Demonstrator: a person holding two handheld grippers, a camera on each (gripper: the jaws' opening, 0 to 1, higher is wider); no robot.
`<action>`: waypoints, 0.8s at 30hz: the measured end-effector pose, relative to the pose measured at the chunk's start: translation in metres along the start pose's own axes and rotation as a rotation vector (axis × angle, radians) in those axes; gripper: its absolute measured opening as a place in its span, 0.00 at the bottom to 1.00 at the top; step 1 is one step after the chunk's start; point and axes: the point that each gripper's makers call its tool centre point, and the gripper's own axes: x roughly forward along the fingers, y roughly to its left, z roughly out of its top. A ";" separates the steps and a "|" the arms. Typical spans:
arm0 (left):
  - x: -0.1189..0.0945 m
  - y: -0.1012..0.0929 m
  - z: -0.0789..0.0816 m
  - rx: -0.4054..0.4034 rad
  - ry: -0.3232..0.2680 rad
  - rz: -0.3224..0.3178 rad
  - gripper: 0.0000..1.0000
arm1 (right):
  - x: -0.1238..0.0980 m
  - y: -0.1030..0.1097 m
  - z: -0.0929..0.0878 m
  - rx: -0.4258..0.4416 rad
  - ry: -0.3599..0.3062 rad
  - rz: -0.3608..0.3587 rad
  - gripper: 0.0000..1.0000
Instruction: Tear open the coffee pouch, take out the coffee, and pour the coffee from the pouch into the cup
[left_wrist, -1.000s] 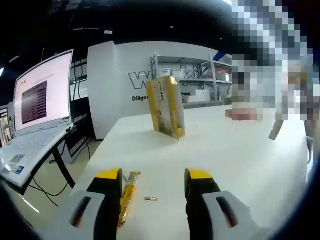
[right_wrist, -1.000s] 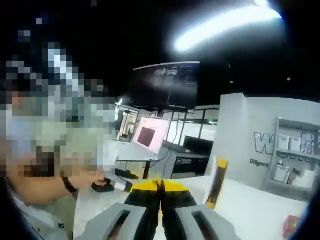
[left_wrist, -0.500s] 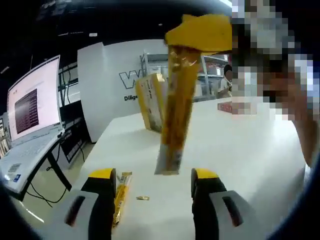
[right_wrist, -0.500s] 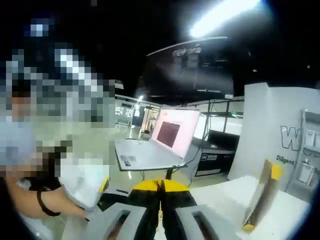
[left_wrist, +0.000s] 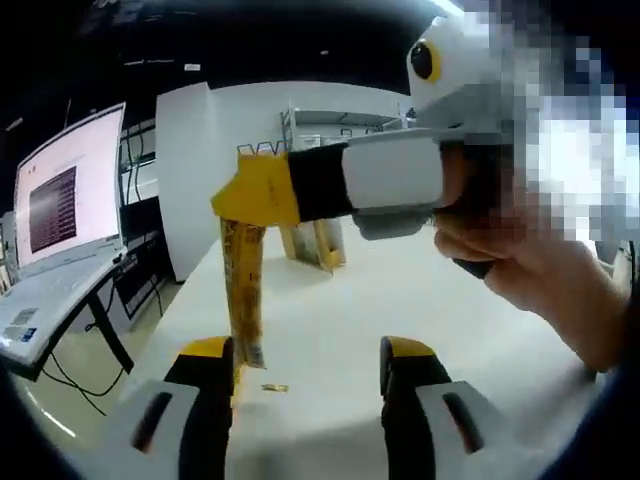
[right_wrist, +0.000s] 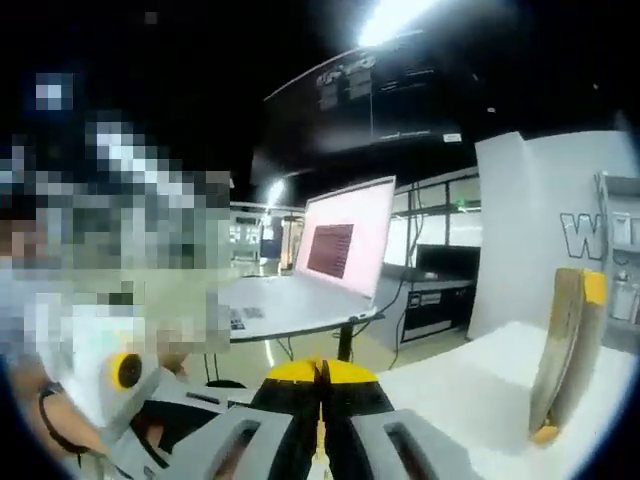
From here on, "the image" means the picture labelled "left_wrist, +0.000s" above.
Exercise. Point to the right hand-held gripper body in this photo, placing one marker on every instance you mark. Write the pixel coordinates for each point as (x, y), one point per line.
(445, 100)

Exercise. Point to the gold coffee pouch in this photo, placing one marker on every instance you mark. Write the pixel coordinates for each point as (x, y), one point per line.
(245, 290)

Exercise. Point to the grey metal shelf rack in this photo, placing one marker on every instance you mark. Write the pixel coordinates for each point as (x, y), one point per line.
(340, 115)

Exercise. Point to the small side desk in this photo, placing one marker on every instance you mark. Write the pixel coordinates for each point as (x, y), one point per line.
(107, 325)

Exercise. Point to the person's right hand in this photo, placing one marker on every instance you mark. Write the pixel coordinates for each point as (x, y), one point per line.
(540, 280)

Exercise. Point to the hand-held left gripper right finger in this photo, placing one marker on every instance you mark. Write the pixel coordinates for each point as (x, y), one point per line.
(405, 425)

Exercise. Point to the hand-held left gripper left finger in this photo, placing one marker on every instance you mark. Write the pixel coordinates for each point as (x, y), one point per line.
(205, 425)

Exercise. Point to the small gold pouch scrap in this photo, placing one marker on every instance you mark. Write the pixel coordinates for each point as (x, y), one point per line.
(276, 387)

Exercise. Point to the white laptop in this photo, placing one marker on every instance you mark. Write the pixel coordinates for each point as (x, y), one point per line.
(70, 200)

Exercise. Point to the black equipment rack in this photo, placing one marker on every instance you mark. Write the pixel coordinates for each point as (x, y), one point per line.
(142, 210)

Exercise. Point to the tall yellow brown box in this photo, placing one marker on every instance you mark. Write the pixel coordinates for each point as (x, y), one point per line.
(312, 246)

